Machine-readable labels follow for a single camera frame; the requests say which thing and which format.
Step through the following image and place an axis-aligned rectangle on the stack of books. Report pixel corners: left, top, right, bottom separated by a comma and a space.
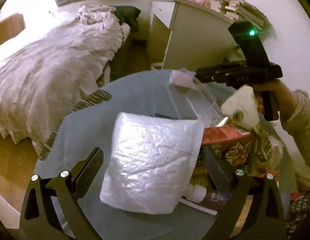
208, 0, 270, 30

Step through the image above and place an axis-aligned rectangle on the brown wooden headboard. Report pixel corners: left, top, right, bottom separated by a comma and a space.
0, 13, 26, 45

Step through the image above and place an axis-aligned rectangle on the white plastic bag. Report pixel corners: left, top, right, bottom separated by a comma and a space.
100, 112, 204, 215

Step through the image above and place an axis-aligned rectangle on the red snack box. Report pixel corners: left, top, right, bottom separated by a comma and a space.
192, 123, 281, 188

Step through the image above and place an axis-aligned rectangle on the person's right forearm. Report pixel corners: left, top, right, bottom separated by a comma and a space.
279, 88, 310, 190

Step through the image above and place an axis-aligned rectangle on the white powder pouch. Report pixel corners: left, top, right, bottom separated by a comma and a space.
221, 85, 260, 133

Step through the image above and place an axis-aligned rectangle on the white desk cabinet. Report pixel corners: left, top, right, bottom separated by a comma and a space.
147, 0, 236, 71

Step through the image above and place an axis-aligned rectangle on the bed with white duvet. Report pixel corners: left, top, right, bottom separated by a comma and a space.
0, 4, 125, 160

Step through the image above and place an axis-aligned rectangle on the round grey blue table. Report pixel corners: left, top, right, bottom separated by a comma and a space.
34, 69, 293, 240

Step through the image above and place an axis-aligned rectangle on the person's right hand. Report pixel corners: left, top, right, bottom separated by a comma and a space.
252, 79, 298, 121

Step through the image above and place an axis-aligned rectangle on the dark green pillow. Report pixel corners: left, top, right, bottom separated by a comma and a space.
114, 5, 141, 32

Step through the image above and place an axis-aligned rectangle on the clear plastic wrapper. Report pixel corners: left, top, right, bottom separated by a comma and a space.
167, 69, 224, 127

